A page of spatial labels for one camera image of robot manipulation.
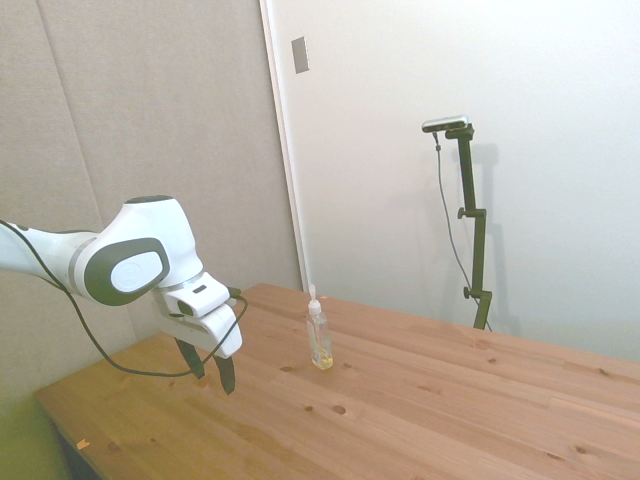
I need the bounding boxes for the black camera stand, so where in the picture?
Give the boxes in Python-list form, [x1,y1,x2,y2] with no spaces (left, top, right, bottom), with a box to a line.
[443,127,494,331]

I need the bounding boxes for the clear sanitizer pump bottle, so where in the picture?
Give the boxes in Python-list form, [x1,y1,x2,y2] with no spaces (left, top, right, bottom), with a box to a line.
[305,283,334,372]

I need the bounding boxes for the white vertical wall strip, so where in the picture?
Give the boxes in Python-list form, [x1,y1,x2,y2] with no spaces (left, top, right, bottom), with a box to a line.
[259,0,312,294]

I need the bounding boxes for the grey exterior camera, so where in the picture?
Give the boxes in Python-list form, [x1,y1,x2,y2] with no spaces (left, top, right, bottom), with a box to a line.
[421,115,472,134]

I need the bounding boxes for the grey wall switch plate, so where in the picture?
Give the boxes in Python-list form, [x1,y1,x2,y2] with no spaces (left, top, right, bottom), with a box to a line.
[291,35,311,75]

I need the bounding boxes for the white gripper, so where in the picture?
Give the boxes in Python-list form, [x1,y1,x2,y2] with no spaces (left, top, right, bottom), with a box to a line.
[151,292,245,397]

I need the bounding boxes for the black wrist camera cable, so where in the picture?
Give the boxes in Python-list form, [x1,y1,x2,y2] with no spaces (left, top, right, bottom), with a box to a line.
[0,219,250,378]

